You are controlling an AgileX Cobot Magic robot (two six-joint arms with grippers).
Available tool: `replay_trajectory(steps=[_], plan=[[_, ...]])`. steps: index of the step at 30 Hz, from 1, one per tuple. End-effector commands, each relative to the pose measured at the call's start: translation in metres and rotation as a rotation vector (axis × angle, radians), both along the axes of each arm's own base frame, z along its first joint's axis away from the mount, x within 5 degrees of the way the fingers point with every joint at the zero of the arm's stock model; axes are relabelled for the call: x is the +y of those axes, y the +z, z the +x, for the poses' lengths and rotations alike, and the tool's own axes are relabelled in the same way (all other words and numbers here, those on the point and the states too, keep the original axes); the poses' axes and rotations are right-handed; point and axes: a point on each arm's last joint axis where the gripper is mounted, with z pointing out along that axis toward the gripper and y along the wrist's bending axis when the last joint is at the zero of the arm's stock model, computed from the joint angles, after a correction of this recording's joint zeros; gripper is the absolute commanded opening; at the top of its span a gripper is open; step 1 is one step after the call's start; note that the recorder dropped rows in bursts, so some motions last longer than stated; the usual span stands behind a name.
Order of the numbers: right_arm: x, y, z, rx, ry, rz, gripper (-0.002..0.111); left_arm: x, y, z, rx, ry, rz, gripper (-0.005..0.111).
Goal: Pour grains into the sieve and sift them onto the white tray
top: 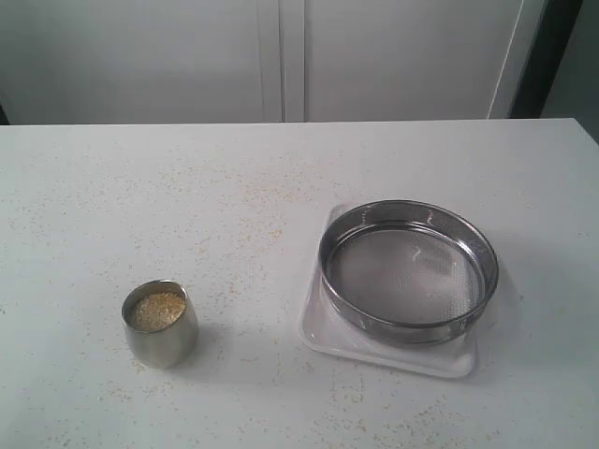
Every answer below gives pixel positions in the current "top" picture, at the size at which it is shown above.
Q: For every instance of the round steel mesh sieve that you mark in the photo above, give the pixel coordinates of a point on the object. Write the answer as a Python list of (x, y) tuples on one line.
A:
[(407, 272)]

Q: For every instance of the yellow grain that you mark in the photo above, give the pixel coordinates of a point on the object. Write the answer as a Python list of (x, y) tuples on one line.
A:
[(157, 311)]

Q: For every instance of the white cabinet doors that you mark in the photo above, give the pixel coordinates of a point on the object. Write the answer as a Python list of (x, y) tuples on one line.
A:
[(72, 62)]

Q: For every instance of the stainless steel cup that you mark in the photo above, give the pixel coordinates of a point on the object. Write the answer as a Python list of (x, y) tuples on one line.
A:
[(170, 345)]

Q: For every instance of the white square plastic tray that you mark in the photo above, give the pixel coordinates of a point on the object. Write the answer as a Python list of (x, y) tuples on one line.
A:
[(324, 330)]

